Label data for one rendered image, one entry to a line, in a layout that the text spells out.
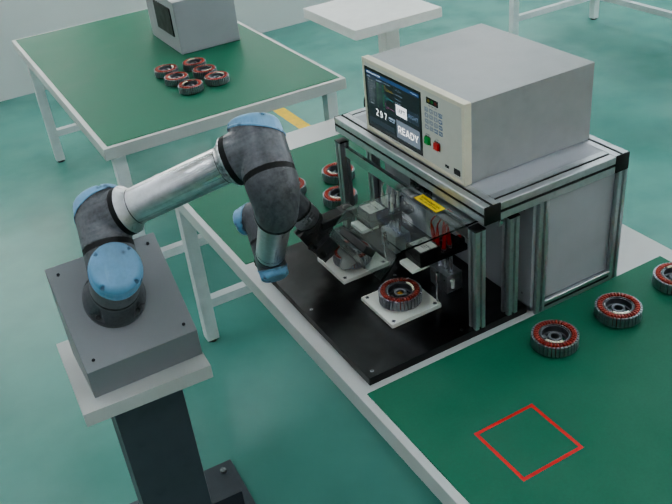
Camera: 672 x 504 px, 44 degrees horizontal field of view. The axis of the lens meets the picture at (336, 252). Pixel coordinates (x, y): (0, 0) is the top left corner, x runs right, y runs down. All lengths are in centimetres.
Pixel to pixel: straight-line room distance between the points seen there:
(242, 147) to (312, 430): 141
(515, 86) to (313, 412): 150
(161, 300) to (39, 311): 183
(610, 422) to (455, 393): 34
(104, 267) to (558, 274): 110
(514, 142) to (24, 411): 214
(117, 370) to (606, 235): 127
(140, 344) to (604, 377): 109
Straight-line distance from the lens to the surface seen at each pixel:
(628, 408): 191
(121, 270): 186
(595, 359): 202
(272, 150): 174
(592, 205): 212
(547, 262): 210
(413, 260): 209
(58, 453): 312
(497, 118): 194
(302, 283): 226
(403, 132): 211
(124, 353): 204
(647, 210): 414
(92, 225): 191
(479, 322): 204
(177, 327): 207
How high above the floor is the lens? 204
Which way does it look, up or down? 32 degrees down
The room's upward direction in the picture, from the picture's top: 6 degrees counter-clockwise
